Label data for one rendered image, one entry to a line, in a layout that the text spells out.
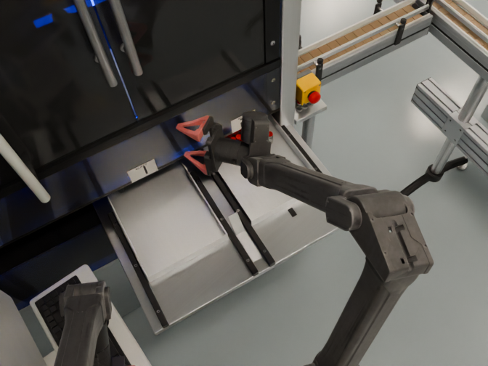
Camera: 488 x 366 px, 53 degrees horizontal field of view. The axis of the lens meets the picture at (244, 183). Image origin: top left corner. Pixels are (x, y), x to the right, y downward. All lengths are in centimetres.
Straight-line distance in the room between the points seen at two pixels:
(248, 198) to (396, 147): 141
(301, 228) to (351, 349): 70
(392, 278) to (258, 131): 49
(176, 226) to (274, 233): 30
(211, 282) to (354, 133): 159
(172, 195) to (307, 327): 102
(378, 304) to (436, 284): 172
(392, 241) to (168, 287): 87
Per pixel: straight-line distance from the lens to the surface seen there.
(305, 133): 212
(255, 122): 105
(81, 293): 94
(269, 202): 151
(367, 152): 273
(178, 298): 142
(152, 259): 147
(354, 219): 69
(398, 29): 192
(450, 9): 204
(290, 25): 135
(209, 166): 115
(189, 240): 148
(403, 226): 72
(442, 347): 238
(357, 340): 82
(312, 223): 149
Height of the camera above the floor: 221
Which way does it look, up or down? 59 degrees down
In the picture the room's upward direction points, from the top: 6 degrees counter-clockwise
